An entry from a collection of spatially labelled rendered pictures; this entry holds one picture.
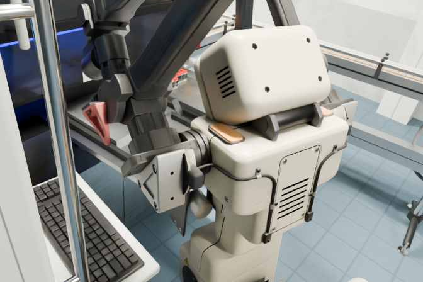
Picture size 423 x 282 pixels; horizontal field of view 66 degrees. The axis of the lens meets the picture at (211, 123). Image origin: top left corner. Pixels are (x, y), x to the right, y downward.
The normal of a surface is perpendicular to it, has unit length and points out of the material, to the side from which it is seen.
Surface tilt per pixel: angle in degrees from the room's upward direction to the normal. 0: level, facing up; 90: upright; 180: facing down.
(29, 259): 90
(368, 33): 90
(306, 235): 0
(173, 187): 82
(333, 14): 90
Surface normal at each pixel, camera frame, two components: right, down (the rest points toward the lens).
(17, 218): 0.70, 0.46
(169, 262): 0.12, -0.83
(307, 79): 0.47, -0.18
